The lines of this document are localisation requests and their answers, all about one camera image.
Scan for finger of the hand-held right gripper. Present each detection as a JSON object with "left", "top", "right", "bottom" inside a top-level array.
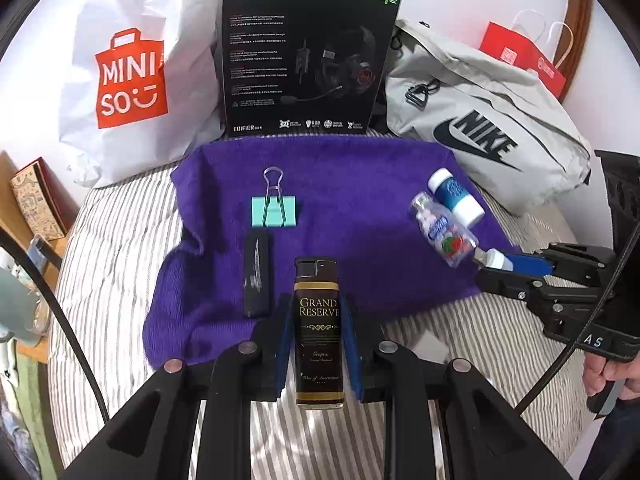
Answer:
[
  {"left": 476, "top": 266, "right": 546, "bottom": 306},
  {"left": 502, "top": 242, "right": 618, "bottom": 286}
]

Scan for purple towel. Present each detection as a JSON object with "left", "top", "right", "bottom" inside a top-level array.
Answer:
[{"left": 142, "top": 139, "right": 518, "bottom": 368}]

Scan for green binder clip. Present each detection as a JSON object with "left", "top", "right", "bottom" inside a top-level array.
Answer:
[{"left": 249, "top": 166, "right": 299, "bottom": 230}]

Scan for black headset box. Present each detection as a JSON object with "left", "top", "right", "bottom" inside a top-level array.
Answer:
[{"left": 218, "top": 0, "right": 405, "bottom": 137}]

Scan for patterned brown box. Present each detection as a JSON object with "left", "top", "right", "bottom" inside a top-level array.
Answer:
[{"left": 10, "top": 158, "right": 76, "bottom": 241}]

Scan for brown wooden frame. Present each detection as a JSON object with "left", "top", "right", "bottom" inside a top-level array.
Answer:
[{"left": 555, "top": 0, "right": 593, "bottom": 103}]

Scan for white patterned cloth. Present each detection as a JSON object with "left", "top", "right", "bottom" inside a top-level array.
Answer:
[{"left": 0, "top": 345, "right": 56, "bottom": 461}]

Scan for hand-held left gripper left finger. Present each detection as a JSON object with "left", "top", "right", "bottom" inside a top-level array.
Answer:
[{"left": 65, "top": 292, "right": 296, "bottom": 480}]

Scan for black gold label lighter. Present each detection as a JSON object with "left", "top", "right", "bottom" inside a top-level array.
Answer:
[{"left": 292, "top": 256, "right": 347, "bottom": 411}]

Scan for white plastic shopping bag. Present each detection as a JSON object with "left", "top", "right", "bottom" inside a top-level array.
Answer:
[{"left": 57, "top": 0, "right": 226, "bottom": 188}]

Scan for white bottle with blue label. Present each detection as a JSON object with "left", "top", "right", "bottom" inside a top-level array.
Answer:
[{"left": 427, "top": 167, "right": 486, "bottom": 227}]

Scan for striped bedsheet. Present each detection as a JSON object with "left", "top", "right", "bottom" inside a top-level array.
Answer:
[{"left": 47, "top": 130, "right": 608, "bottom": 480}]

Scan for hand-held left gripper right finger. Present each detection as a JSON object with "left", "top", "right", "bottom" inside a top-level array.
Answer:
[{"left": 342, "top": 294, "right": 573, "bottom": 480}]

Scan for person's right hand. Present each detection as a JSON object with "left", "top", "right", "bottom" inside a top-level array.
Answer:
[{"left": 582, "top": 345, "right": 640, "bottom": 402}]

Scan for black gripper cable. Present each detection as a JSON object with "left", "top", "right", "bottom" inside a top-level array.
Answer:
[
  {"left": 517, "top": 220, "right": 640, "bottom": 413},
  {"left": 0, "top": 227, "right": 111, "bottom": 426}
]

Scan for beige eraser cube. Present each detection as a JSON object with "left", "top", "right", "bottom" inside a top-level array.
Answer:
[{"left": 407, "top": 332, "right": 451, "bottom": 366}]

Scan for black stick lighter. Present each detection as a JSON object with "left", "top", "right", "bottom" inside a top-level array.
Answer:
[{"left": 242, "top": 231, "right": 273, "bottom": 318}]

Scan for grey waist bag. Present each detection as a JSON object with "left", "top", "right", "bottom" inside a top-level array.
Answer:
[{"left": 382, "top": 19, "right": 593, "bottom": 213}]

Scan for red paper bag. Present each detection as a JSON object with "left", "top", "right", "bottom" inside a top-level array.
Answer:
[{"left": 477, "top": 8, "right": 576, "bottom": 103}]

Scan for clear candy bottle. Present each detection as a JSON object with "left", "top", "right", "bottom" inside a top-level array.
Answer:
[{"left": 410, "top": 191, "right": 480, "bottom": 268}]

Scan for person's dark trousers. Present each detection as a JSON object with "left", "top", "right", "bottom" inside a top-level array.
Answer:
[{"left": 592, "top": 395, "right": 640, "bottom": 480}]

